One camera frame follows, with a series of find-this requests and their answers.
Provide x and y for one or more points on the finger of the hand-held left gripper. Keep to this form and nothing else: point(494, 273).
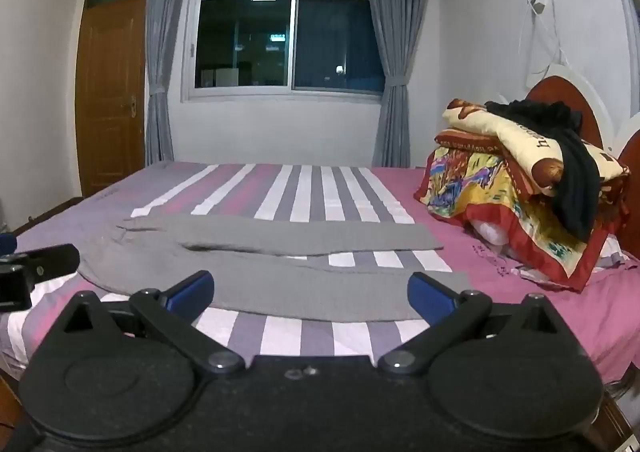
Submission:
point(52, 259)
point(6, 243)

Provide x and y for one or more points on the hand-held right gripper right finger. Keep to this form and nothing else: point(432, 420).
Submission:
point(425, 293)

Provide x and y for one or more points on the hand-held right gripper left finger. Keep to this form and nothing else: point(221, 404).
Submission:
point(192, 291)

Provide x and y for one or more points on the grey pants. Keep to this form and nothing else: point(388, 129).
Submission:
point(300, 242)

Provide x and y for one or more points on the white pillow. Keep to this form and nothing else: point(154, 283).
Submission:
point(492, 232)

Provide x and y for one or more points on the colourful red-edged blanket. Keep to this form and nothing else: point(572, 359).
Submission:
point(480, 187)

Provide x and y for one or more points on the bed with striped sheet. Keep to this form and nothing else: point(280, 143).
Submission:
point(550, 292)

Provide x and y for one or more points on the brown wooden door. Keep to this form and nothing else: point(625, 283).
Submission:
point(107, 97)

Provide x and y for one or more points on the black clothing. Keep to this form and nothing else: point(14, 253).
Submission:
point(580, 172)

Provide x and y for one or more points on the grey curtain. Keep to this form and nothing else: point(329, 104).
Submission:
point(395, 57)
point(162, 57)

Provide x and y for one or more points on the red and white headboard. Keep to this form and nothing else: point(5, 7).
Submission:
point(560, 89)

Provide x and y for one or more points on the sliding glass window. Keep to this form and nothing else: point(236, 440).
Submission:
point(280, 27)

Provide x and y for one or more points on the white wall charger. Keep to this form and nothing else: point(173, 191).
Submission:
point(537, 1)

